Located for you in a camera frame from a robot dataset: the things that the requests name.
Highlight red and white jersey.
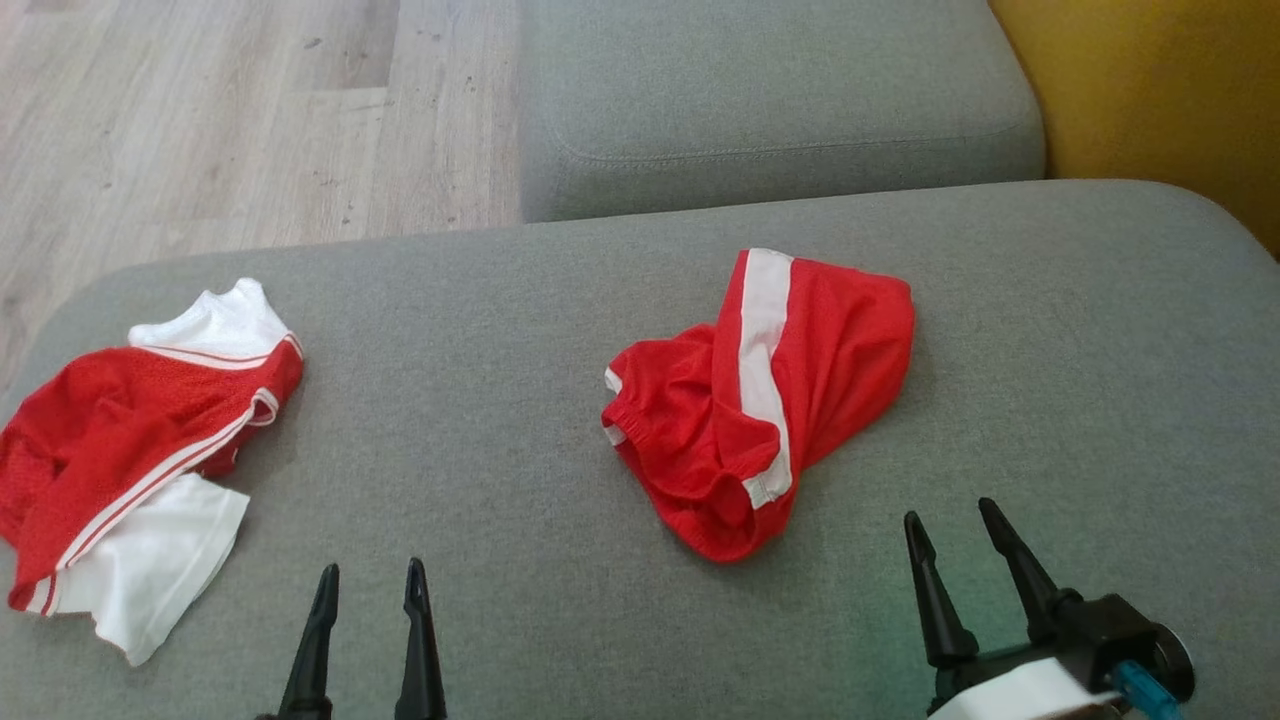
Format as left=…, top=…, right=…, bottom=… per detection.
left=0, top=277, right=306, bottom=668

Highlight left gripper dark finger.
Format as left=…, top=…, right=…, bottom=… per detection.
left=394, top=557, right=449, bottom=720
left=278, top=563, right=341, bottom=720

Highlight grey sofa seat cushion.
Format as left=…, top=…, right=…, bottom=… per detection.
left=517, top=0, right=1047, bottom=224

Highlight blue connector cable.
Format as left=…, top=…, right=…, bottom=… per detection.
left=1112, top=659, right=1184, bottom=720

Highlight yellow wall panel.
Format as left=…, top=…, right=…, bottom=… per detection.
left=988, top=0, right=1280, bottom=259

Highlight yellow and grey sofa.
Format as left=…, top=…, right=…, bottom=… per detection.
left=0, top=180, right=1280, bottom=720

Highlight red shorts with white stripe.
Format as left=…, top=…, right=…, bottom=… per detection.
left=601, top=247, right=917, bottom=564

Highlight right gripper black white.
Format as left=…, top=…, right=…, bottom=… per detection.
left=903, top=497, right=1197, bottom=720

